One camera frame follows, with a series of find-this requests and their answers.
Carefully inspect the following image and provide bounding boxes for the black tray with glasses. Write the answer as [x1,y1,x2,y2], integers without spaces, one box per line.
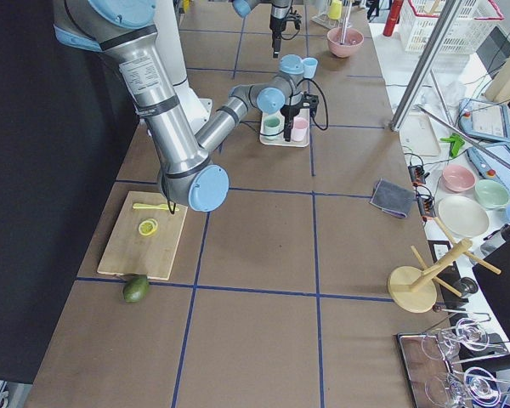
[396,317,510,407]

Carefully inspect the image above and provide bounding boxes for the pink plastic cup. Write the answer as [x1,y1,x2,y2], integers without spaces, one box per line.
[291,116,309,142]

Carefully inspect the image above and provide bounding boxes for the wooden cutting board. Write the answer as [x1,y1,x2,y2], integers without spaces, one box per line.
[97,191,188,281]

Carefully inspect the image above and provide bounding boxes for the pink bowl on side table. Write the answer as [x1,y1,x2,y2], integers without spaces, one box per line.
[442,164,476,192]

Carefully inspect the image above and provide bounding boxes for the white plastic basket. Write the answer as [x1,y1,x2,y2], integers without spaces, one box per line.
[397,0,506,56]

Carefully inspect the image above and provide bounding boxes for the aluminium frame post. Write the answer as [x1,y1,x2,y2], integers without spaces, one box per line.
[389,1,462,132]

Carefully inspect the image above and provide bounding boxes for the yellow cup in background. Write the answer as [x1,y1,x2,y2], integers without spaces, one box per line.
[326,0,343,21]

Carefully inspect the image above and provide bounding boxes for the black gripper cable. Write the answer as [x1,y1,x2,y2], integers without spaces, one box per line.
[299,78,329,131]

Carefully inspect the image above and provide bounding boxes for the cream plate on side table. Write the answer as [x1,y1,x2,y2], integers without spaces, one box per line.
[437,195,490,238]

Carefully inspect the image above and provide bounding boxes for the blue plastic cup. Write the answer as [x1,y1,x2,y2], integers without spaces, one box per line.
[302,57,318,79]

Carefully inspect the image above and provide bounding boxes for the spare cream tray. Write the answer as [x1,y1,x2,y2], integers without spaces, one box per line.
[399,112,441,157]

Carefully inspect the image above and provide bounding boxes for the green plastic cup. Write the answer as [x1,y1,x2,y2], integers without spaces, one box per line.
[261,116,281,140]

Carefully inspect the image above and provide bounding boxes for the wooden cup tree stand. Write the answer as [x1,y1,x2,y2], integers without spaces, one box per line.
[387,218,502,313]

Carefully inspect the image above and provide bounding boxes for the yellow lemon slices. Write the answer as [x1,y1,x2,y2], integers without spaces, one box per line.
[138,218,159,237]

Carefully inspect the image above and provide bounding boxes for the blue teach pendant tablet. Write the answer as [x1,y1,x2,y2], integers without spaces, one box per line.
[458,98,510,143]

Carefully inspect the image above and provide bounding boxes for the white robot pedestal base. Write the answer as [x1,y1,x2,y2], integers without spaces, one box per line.
[154,0,213,133]

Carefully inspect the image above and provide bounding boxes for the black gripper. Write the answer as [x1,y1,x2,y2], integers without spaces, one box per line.
[269,14,302,58]
[280,92,319,142]

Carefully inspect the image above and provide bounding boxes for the grey folded cloth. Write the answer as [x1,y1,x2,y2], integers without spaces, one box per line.
[369,178,416,218]

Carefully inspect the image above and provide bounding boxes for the yellow plastic knife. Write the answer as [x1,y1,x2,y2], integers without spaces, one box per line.
[132,202,178,213]

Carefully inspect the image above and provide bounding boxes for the red bottle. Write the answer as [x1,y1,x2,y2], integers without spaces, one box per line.
[382,0,404,37]

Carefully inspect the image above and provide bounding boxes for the green avocado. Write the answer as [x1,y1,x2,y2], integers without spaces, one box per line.
[122,275,150,303]

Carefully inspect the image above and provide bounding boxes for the cream rabbit serving tray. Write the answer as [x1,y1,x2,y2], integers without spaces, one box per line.
[259,109,309,148]

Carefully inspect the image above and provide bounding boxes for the pink bowl with ice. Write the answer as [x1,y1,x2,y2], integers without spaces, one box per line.
[326,27,365,58]

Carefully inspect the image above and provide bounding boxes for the green bowl on side table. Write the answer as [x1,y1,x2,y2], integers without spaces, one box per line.
[474,179,510,209]

